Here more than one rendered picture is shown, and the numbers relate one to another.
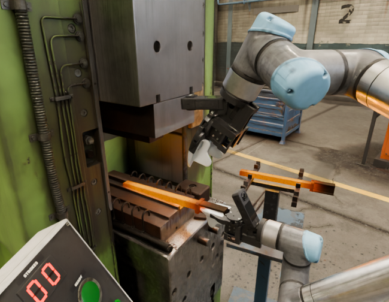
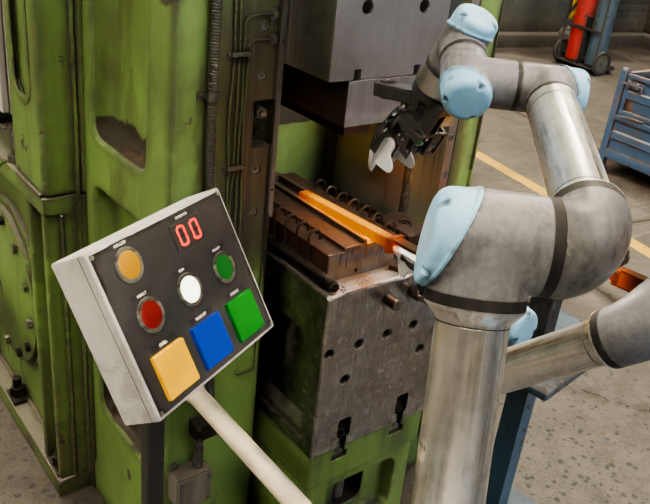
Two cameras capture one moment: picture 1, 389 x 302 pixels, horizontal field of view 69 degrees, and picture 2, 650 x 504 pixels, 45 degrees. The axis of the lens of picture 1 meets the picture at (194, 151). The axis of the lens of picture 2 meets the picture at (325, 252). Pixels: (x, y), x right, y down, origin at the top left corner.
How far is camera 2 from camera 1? 0.83 m
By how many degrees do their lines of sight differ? 17
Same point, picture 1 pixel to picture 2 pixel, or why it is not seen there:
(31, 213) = (179, 183)
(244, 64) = (434, 58)
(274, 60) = (446, 63)
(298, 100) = (455, 109)
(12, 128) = (183, 81)
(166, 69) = (378, 36)
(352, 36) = not seen: outside the picture
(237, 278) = not seen: hidden behind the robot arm
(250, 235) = not seen: hidden behind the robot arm
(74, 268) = (215, 236)
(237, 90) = (426, 85)
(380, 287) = (543, 355)
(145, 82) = (341, 51)
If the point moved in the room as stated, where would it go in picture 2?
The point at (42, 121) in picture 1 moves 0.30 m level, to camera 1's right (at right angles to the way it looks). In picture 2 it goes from (214, 79) to (364, 110)
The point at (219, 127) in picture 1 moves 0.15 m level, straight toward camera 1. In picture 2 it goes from (404, 126) to (371, 148)
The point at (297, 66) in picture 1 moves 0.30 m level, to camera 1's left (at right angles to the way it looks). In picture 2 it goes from (456, 75) to (268, 40)
